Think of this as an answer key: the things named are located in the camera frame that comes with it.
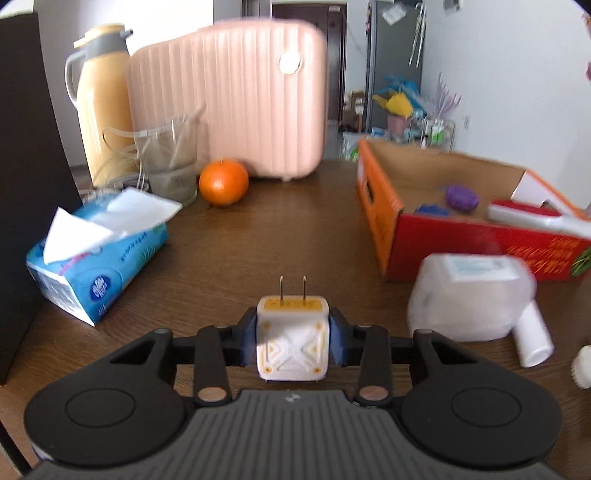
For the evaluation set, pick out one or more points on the blue tissue pack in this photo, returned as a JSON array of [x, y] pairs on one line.
[[101, 267]]

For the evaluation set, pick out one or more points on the clear glass cup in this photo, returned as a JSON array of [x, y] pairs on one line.
[[168, 161]]

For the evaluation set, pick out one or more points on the pink bucket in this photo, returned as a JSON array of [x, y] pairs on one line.
[[399, 125]]

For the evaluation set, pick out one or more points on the white wall panel box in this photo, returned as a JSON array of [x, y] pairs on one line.
[[451, 4]]

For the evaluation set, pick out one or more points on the black flat panel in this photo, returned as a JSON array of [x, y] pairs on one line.
[[32, 194]]

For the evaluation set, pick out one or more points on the white and orange power adapter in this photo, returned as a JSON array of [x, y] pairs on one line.
[[292, 337]]

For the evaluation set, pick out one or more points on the white round lid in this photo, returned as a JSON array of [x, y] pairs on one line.
[[584, 367]]

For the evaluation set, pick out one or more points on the purple clothes hangers bundle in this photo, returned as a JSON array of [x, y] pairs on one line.
[[445, 99]]

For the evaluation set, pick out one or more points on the red and white lint brush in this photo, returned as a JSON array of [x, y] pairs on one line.
[[531, 214]]

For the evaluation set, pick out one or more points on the grey refrigerator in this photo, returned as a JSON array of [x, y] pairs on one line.
[[392, 55]]

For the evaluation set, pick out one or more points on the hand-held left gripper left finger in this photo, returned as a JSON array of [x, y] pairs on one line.
[[247, 344]]

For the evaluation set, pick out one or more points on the cluttered cardboard box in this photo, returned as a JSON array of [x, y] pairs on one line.
[[356, 110]]

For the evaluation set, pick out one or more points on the clear plastic bag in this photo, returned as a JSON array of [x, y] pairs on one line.
[[351, 146]]

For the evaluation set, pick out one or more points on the pink ribbed suitcase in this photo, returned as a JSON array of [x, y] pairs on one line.
[[231, 101]]

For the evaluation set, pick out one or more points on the paper sheet in plastic sleeve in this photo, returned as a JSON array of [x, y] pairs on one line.
[[393, 13]]

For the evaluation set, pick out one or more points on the blue ribbed bottle cap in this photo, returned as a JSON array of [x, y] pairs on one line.
[[433, 210]]

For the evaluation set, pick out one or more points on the clear folded umbrella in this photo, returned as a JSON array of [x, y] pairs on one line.
[[418, 37]]

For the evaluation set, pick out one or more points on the yellow thermos jug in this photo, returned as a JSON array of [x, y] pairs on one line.
[[104, 106]]

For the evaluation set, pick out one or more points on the blue and yellow bags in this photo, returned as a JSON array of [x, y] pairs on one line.
[[397, 99]]

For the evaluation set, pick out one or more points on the orange fruit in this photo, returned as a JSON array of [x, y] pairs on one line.
[[224, 182]]

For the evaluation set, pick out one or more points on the purple plastic cap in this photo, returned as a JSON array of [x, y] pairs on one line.
[[461, 197]]

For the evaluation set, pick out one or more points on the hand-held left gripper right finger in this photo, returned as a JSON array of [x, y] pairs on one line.
[[337, 344]]

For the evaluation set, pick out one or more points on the large white plastic bottle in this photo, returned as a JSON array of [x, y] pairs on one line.
[[471, 300]]

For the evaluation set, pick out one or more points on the orange cardboard box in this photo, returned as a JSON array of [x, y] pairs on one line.
[[392, 217]]

